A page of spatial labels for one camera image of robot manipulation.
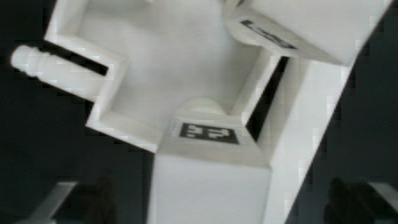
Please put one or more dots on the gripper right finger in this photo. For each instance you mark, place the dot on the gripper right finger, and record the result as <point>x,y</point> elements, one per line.
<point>363,203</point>

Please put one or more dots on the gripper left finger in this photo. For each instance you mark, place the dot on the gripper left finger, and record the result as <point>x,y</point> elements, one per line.
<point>79,204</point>

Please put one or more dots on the white chair leg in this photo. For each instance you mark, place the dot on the white chair leg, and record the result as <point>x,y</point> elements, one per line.
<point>315,29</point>
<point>210,173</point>

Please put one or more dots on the white chair seat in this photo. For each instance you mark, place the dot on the white chair seat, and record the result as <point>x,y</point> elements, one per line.
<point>175,59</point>

